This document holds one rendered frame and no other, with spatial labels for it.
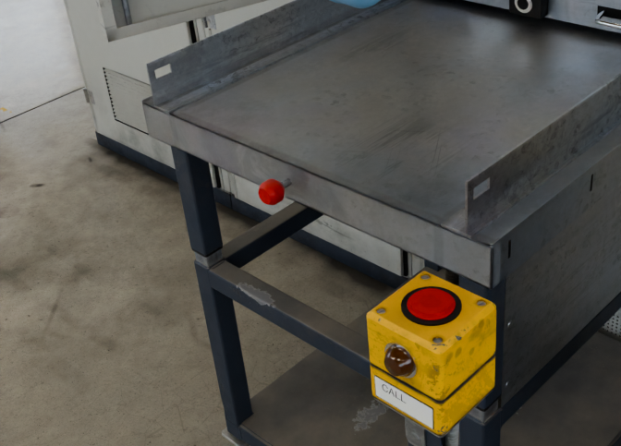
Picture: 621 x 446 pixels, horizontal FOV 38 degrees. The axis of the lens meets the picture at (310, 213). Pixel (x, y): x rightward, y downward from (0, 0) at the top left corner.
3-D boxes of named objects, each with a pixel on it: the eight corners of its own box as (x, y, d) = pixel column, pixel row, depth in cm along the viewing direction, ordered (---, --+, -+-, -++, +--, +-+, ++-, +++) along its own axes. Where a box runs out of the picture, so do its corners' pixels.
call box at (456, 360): (441, 442, 75) (439, 350, 69) (369, 399, 80) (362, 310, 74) (496, 389, 79) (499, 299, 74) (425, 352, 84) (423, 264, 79)
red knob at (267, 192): (273, 211, 112) (271, 189, 110) (256, 203, 114) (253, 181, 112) (298, 196, 114) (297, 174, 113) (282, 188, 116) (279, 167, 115)
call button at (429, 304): (435, 338, 72) (435, 322, 72) (397, 318, 75) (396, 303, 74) (465, 313, 75) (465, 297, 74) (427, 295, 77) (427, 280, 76)
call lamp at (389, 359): (407, 392, 73) (406, 361, 71) (375, 374, 75) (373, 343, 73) (418, 383, 74) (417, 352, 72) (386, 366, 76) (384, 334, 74)
